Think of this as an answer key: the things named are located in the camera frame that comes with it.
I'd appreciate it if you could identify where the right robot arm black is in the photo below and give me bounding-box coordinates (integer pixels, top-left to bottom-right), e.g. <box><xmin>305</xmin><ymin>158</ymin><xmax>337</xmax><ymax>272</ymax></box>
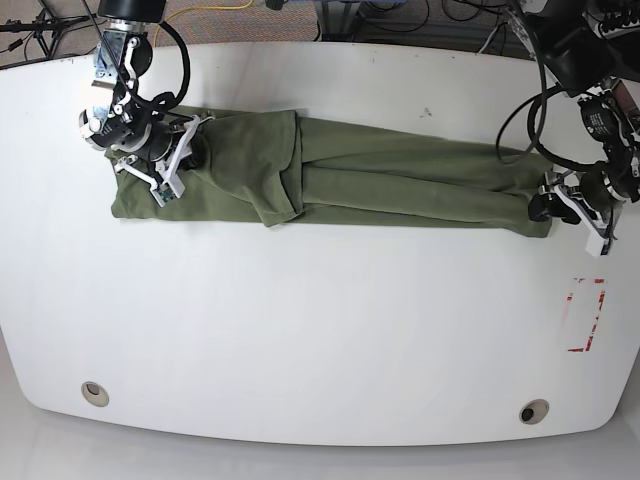
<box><xmin>79</xmin><ymin>1</ymin><xmax>215</xmax><ymax>207</ymax></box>

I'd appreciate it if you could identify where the table cable grommet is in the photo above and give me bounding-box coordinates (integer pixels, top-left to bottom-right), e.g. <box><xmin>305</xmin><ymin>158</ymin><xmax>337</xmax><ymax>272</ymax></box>
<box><xmin>81</xmin><ymin>382</ymin><xmax>109</xmax><ymax>408</ymax></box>
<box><xmin>519</xmin><ymin>399</ymin><xmax>550</xmax><ymax>425</ymax></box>

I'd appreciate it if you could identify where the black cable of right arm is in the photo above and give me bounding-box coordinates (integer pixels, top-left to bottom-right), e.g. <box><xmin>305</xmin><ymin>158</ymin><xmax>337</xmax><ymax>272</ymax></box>
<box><xmin>82</xmin><ymin>0</ymin><xmax>193</xmax><ymax>121</ymax></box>

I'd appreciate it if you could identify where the black tripod stand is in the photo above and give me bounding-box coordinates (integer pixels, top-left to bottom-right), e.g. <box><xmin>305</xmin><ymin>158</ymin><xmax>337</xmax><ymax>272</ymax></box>
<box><xmin>1</xmin><ymin>1</ymin><xmax>98</xmax><ymax>62</ymax></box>

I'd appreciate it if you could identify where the olive green T-shirt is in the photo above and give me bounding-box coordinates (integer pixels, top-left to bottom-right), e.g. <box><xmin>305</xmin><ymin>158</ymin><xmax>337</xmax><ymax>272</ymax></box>
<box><xmin>111</xmin><ymin>110</ymin><xmax>551</xmax><ymax>238</ymax></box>

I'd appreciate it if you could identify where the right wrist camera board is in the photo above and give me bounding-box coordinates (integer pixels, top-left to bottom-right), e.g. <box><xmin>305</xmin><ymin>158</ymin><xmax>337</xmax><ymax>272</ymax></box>
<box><xmin>151</xmin><ymin>185</ymin><xmax>178</xmax><ymax>208</ymax></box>

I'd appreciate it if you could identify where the right table cable grommet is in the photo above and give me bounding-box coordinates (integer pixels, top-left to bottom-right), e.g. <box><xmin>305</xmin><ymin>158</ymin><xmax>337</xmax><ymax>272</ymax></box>
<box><xmin>519</xmin><ymin>399</ymin><xmax>550</xmax><ymax>425</ymax></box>

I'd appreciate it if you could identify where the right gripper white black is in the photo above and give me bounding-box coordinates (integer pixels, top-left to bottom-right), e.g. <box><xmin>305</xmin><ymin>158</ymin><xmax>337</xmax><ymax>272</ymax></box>
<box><xmin>113</xmin><ymin>113</ymin><xmax>215</xmax><ymax>199</ymax></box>

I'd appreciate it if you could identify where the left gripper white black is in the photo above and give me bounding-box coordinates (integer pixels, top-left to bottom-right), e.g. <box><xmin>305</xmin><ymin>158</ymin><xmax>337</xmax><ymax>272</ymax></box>
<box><xmin>528</xmin><ymin>171</ymin><xmax>625</xmax><ymax>257</ymax></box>

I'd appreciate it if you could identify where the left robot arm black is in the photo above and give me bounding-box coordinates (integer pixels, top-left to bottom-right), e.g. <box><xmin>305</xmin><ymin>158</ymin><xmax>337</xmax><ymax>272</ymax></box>
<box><xmin>507</xmin><ymin>1</ymin><xmax>639</xmax><ymax>257</ymax></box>

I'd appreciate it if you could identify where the red tape rectangle marking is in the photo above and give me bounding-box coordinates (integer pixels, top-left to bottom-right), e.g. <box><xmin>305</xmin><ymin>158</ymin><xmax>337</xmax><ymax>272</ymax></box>
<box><xmin>559</xmin><ymin>277</ymin><xmax>607</xmax><ymax>353</ymax></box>

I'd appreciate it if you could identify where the left table cable grommet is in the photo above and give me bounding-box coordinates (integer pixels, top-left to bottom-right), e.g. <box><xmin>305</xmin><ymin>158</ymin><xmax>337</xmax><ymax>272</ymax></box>
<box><xmin>81</xmin><ymin>382</ymin><xmax>109</xmax><ymax>408</ymax></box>

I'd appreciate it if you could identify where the yellow cable on floor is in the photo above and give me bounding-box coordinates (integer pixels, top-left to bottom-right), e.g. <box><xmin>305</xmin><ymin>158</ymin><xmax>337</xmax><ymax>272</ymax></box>
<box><xmin>153</xmin><ymin>0</ymin><xmax>256</xmax><ymax>47</ymax></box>

